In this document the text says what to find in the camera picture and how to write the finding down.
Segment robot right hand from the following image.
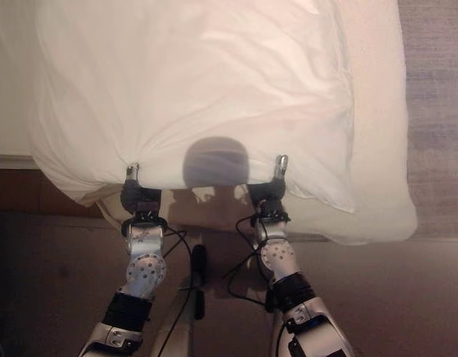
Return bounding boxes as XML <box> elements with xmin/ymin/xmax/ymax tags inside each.
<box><xmin>247</xmin><ymin>154</ymin><xmax>290</xmax><ymax>206</ymax></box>

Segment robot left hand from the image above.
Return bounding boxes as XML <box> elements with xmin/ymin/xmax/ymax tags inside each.
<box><xmin>119</xmin><ymin>161</ymin><xmax>163</xmax><ymax>213</ymax></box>

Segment white pillow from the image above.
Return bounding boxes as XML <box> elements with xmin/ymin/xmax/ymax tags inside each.
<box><xmin>29</xmin><ymin>0</ymin><xmax>357</xmax><ymax>214</ymax></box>

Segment bed with white sheet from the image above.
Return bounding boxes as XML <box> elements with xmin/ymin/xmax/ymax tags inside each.
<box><xmin>97</xmin><ymin>0</ymin><xmax>419</xmax><ymax>247</ymax></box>

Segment robot body and legs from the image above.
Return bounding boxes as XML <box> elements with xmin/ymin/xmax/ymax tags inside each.
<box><xmin>149</xmin><ymin>243</ymin><xmax>286</xmax><ymax>357</ymax></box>

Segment grey rug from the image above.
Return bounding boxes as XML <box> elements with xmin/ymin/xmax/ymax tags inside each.
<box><xmin>399</xmin><ymin>0</ymin><xmax>458</xmax><ymax>211</ymax></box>

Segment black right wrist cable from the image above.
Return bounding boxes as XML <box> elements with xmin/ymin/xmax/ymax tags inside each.
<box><xmin>222</xmin><ymin>215</ymin><xmax>286</xmax><ymax>357</ymax></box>

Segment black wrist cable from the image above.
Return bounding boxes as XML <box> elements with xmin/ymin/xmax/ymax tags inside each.
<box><xmin>222</xmin><ymin>215</ymin><xmax>286</xmax><ymax>357</ymax></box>
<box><xmin>149</xmin><ymin>222</ymin><xmax>190</xmax><ymax>357</ymax></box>

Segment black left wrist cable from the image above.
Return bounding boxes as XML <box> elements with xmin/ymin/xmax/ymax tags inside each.
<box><xmin>149</xmin><ymin>222</ymin><xmax>190</xmax><ymax>357</ymax></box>

